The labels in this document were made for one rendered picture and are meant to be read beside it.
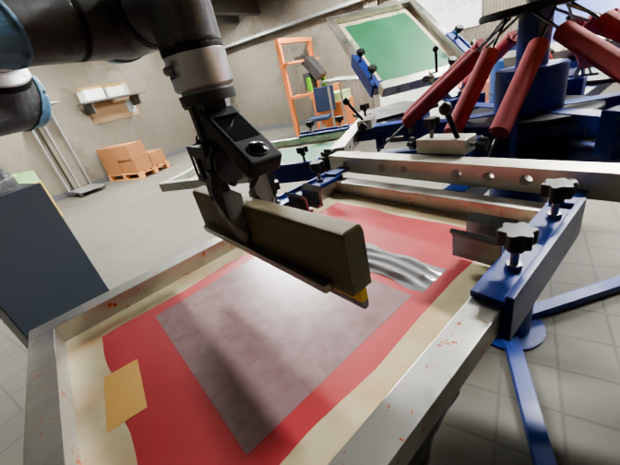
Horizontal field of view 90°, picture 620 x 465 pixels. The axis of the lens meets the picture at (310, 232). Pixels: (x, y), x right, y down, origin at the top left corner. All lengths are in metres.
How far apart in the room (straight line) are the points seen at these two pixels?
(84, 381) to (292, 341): 0.32
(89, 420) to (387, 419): 0.38
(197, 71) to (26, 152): 8.27
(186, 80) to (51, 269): 0.61
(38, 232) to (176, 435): 0.58
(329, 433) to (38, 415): 0.36
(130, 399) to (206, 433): 0.14
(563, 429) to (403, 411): 1.25
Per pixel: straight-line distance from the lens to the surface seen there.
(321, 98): 6.64
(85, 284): 0.94
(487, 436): 1.49
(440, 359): 0.38
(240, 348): 0.49
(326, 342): 0.45
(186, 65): 0.42
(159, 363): 0.55
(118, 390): 0.55
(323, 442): 0.38
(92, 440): 0.52
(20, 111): 0.94
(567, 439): 1.56
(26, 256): 0.89
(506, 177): 0.74
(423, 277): 0.53
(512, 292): 0.44
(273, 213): 0.39
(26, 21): 0.44
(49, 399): 0.56
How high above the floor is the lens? 1.28
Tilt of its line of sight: 27 degrees down
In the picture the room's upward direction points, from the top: 14 degrees counter-clockwise
